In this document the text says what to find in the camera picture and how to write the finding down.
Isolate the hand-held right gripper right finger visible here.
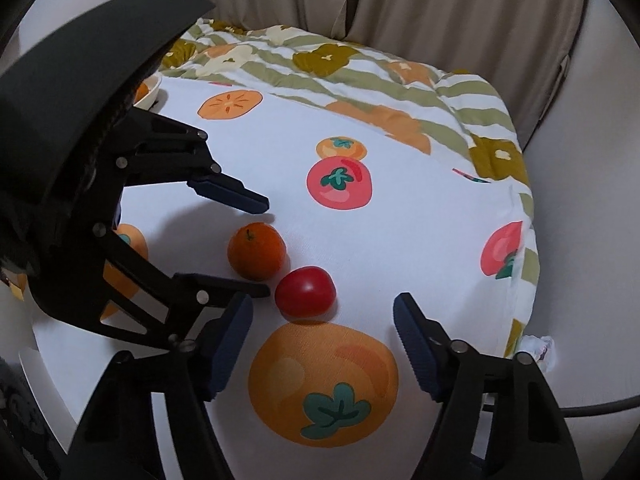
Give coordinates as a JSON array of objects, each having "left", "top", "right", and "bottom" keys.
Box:
[{"left": 392, "top": 292, "right": 583, "bottom": 480}]

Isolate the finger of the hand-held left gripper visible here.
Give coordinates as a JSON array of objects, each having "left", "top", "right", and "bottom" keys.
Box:
[
  {"left": 95, "top": 225, "right": 272, "bottom": 353},
  {"left": 120, "top": 107, "right": 271, "bottom": 214}
]

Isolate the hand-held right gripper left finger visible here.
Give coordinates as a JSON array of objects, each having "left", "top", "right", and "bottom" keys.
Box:
[{"left": 60, "top": 292, "right": 253, "bottom": 480}]

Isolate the small mandarin orange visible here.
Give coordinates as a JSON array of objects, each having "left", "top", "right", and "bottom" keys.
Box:
[{"left": 227, "top": 222, "right": 287, "bottom": 281}]

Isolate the red cherry tomato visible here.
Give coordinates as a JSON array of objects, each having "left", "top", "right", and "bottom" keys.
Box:
[{"left": 274, "top": 266, "right": 337, "bottom": 318}]

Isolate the cream ceramic bowl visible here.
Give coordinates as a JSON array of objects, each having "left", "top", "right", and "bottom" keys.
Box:
[{"left": 132, "top": 74, "right": 163, "bottom": 111}]

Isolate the white persimmon print cloth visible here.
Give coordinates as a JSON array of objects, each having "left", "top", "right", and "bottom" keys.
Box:
[{"left": 20, "top": 75, "right": 543, "bottom": 480}]

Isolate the green striped floral blanket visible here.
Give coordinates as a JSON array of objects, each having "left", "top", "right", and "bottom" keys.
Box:
[{"left": 160, "top": 17, "right": 543, "bottom": 361}]

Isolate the beige curtain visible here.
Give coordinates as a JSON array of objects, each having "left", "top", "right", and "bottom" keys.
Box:
[{"left": 202, "top": 0, "right": 587, "bottom": 151}]

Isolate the black cable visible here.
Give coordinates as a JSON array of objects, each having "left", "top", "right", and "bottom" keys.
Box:
[{"left": 560, "top": 385, "right": 640, "bottom": 419}]

